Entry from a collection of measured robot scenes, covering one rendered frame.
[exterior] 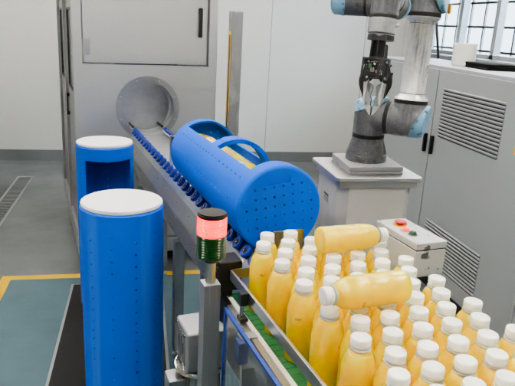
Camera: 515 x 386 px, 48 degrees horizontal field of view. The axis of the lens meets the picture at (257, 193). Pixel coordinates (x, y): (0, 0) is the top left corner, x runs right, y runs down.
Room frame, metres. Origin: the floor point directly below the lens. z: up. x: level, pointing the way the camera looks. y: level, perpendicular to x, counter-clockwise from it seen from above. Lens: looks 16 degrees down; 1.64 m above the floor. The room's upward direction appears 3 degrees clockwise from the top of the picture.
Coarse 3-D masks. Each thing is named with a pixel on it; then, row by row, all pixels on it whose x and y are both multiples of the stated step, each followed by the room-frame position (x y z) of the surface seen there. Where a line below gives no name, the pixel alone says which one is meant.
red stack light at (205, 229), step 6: (198, 222) 1.12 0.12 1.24; (204, 222) 1.11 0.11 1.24; (210, 222) 1.11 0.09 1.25; (216, 222) 1.11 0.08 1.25; (222, 222) 1.12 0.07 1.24; (198, 228) 1.12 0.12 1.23; (204, 228) 1.11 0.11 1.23; (210, 228) 1.11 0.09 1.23; (216, 228) 1.11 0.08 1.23; (222, 228) 1.12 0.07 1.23; (198, 234) 1.12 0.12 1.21; (204, 234) 1.11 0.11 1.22; (210, 234) 1.11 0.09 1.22; (216, 234) 1.11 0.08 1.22; (222, 234) 1.12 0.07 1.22
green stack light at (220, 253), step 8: (200, 240) 1.12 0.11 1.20; (208, 240) 1.11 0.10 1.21; (216, 240) 1.11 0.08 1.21; (224, 240) 1.13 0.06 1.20; (200, 248) 1.12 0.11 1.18; (208, 248) 1.11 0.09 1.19; (216, 248) 1.11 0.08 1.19; (224, 248) 1.13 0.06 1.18; (200, 256) 1.12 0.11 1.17; (208, 256) 1.11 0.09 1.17; (216, 256) 1.11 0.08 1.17; (224, 256) 1.13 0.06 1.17
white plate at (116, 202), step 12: (96, 192) 1.96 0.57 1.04; (108, 192) 1.96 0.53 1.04; (120, 192) 1.97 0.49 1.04; (132, 192) 1.98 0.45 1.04; (144, 192) 1.99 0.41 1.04; (84, 204) 1.81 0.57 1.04; (96, 204) 1.82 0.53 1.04; (108, 204) 1.82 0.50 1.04; (120, 204) 1.83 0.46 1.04; (132, 204) 1.84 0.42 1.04; (144, 204) 1.84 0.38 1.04; (156, 204) 1.85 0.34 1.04
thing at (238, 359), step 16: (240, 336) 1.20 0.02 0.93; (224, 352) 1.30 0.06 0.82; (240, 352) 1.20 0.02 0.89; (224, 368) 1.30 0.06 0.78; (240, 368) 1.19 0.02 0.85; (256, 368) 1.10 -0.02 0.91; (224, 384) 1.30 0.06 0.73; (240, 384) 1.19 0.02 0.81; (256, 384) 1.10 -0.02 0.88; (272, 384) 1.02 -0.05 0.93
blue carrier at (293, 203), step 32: (192, 128) 2.48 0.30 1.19; (224, 128) 2.48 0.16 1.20; (192, 160) 2.13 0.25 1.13; (224, 160) 1.90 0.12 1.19; (256, 160) 2.25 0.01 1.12; (224, 192) 1.76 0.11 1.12; (256, 192) 1.66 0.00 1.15; (288, 192) 1.70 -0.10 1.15; (256, 224) 1.67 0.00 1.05; (288, 224) 1.71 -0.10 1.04
